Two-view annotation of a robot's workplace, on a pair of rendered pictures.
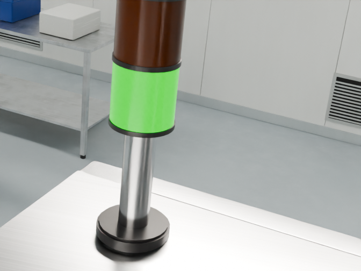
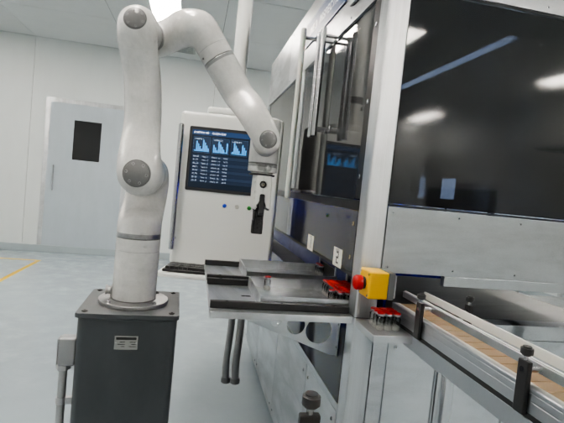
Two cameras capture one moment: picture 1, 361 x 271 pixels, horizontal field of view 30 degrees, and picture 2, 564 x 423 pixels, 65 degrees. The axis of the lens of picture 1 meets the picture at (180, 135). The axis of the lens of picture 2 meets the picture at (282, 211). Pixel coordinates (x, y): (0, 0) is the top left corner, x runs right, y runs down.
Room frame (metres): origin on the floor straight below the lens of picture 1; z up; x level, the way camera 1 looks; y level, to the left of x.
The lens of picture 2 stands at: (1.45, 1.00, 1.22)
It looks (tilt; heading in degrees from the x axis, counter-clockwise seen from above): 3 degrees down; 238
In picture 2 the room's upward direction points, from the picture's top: 6 degrees clockwise
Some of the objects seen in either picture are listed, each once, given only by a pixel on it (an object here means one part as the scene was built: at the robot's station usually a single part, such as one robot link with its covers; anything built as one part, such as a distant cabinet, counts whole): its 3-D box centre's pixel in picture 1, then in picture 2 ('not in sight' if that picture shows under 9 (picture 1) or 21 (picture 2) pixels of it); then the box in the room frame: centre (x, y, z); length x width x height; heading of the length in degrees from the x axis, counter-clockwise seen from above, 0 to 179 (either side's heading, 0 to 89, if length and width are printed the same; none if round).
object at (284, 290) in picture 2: not in sight; (305, 293); (0.61, -0.13, 0.90); 0.34 x 0.26 x 0.04; 160
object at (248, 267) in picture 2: not in sight; (285, 271); (0.49, -0.45, 0.90); 0.34 x 0.26 x 0.04; 159
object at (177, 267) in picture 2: not in sight; (209, 269); (0.62, -0.87, 0.82); 0.40 x 0.14 x 0.02; 148
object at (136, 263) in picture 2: not in sight; (136, 268); (1.11, -0.27, 0.95); 0.19 x 0.19 x 0.18
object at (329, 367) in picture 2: not in sight; (279, 284); (0.22, -0.90, 0.73); 1.98 x 0.01 x 0.25; 69
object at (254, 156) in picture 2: not in sight; (264, 140); (0.81, -0.13, 1.35); 0.09 x 0.08 x 0.13; 65
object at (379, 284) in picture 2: not in sight; (376, 283); (0.59, 0.14, 0.99); 0.08 x 0.07 x 0.07; 159
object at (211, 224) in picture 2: not in sight; (227, 189); (0.48, -1.06, 1.19); 0.50 x 0.19 x 0.78; 148
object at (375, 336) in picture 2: not in sight; (387, 331); (0.55, 0.17, 0.87); 0.14 x 0.13 x 0.02; 159
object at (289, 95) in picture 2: not in sight; (288, 137); (0.13, -1.10, 1.50); 0.49 x 0.01 x 0.59; 69
